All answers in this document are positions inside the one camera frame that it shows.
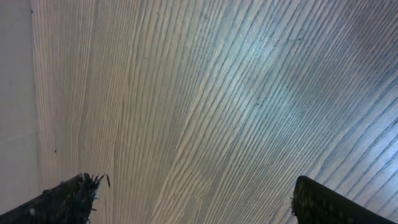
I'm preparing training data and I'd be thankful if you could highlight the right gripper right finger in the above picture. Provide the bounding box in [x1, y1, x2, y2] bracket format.
[291, 175, 394, 224]

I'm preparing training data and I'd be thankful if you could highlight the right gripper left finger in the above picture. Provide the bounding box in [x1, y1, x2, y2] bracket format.
[1, 172, 110, 224]

